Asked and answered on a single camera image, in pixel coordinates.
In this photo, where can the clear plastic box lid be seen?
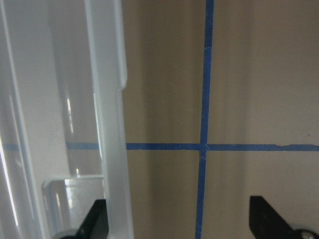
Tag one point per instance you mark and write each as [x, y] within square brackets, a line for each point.
[62, 138]

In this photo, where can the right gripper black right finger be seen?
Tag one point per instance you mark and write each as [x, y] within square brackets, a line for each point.
[266, 223]

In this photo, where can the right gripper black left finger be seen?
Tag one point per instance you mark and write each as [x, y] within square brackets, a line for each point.
[95, 224]

